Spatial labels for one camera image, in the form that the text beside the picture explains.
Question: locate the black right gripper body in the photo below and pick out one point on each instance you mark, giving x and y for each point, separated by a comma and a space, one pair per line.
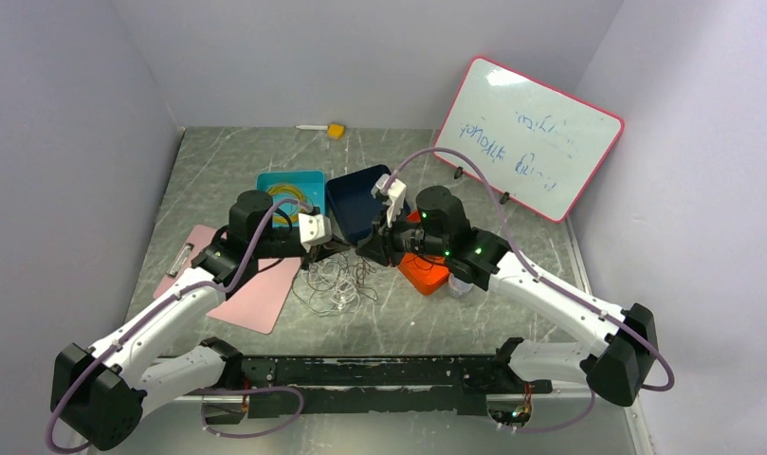
402, 238

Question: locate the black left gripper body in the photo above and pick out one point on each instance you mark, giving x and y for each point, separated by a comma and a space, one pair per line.
282, 244

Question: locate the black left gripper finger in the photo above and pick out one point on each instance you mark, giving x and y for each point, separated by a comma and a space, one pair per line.
338, 245
314, 256

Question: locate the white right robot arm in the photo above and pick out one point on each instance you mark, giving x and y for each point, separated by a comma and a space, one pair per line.
614, 348

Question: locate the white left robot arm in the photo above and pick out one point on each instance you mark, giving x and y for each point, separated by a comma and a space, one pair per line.
100, 393

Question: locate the navy blue plastic tray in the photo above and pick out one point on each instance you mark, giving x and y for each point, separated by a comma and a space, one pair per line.
351, 201

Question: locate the orange plastic tray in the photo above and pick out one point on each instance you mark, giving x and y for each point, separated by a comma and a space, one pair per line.
425, 273

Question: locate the teal plastic tray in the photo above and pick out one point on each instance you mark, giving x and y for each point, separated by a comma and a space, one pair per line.
305, 186

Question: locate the pink clipboard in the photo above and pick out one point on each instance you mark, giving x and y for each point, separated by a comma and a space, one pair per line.
257, 305

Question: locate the clear plastic cup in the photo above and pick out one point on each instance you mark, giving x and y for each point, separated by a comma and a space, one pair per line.
457, 288

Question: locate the yellow block eraser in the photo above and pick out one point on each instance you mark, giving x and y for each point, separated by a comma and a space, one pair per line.
335, 131

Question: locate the pink framed whiteboard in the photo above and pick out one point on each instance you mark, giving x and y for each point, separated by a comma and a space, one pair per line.
533, 142

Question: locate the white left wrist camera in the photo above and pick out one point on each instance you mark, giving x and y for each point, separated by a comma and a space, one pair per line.
315, 230

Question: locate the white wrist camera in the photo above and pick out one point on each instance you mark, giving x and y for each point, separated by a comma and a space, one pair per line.
315, 230
392, 192

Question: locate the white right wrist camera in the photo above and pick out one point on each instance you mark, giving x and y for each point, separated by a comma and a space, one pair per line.
392, 192

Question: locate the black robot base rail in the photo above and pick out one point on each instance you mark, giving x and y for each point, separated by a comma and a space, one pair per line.
463, 384

